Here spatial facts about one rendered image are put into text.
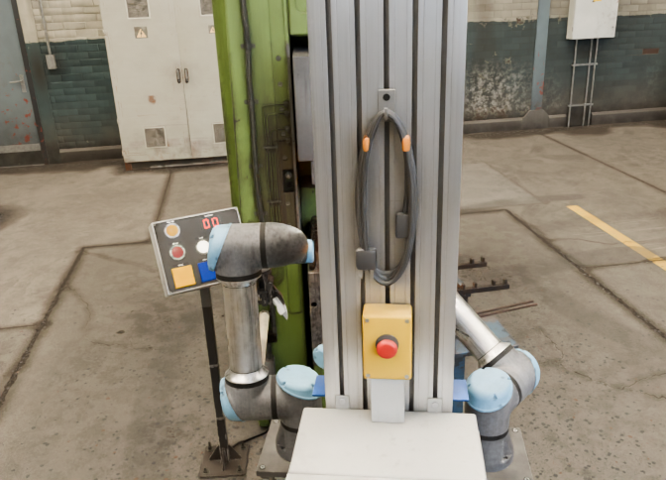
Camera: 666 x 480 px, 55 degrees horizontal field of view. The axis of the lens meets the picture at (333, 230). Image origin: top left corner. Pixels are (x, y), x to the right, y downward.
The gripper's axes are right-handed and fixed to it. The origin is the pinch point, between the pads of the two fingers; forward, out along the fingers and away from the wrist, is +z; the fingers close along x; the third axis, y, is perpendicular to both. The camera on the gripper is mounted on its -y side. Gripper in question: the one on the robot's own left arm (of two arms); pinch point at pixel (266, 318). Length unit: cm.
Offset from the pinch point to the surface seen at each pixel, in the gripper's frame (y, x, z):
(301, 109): -48, 9, -63
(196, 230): -29.2, -31.5, -21.3
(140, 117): -520, -259, 30
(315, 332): -43, 10, 30
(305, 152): -48, 9, -47
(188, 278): -17.4, -32.6, -6.7
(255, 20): -60, -9, -96
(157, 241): -20, -44, -20
